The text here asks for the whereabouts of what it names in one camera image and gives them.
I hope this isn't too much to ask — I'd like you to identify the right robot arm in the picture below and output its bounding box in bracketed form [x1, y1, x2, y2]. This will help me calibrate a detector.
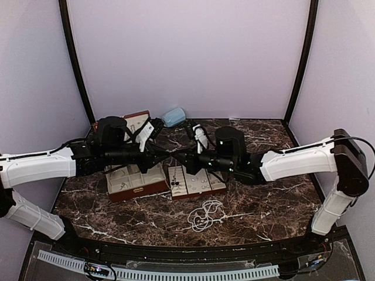
[172, 126, 374, 254]

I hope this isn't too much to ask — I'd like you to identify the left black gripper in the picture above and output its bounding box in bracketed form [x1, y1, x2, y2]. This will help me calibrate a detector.
[104, 142, 171, 174]

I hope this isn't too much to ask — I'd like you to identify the small red jewelry tray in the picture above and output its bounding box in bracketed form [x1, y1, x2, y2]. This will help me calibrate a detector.
[168, 166, 227, 200]

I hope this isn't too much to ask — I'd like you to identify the long white pearl necklace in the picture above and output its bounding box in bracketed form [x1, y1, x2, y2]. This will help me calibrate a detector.
[187, 200, 225, 234]

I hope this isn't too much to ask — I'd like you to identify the large red jewelry box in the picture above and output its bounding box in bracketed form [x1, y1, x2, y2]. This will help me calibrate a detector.
[93, 111, 168, 203]

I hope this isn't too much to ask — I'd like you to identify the light blue faceted cup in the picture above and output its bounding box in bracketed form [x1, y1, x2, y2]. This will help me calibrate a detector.
[161, 107, 186, 128]

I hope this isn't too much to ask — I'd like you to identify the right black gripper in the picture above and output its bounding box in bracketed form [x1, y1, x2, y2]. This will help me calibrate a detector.
[172, 143, 237, 175]

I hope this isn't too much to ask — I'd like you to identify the white cable duct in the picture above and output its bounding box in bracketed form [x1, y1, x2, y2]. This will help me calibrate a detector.
[37, 250, 279, 280]

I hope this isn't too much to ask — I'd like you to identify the white bangle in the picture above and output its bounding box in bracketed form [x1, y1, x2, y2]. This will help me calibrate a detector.
[147, 174, 165, 183]

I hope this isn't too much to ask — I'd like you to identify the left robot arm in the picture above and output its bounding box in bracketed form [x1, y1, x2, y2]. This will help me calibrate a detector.
[1, 116, 170, 255]

